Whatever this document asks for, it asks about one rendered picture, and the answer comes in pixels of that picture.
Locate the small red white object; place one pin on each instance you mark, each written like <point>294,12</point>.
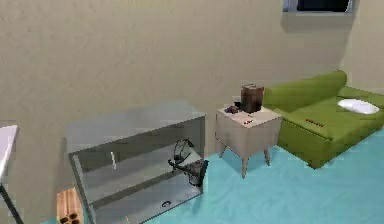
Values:
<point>248,122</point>

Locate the green sofa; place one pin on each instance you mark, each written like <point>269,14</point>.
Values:
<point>310,140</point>

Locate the beige side table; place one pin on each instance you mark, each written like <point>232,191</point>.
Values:
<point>248,136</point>

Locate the white pillow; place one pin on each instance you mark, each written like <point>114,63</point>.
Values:
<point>358,106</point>

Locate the dark window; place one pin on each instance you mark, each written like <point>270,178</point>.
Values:
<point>320,5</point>

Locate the grey open shelf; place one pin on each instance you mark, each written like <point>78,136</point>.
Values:
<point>133,126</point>

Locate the small purple dark object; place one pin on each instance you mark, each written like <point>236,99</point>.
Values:
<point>232,109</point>

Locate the light wooden block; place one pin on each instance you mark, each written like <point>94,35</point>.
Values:
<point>68,206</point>

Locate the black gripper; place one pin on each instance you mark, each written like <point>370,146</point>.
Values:
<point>199,174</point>

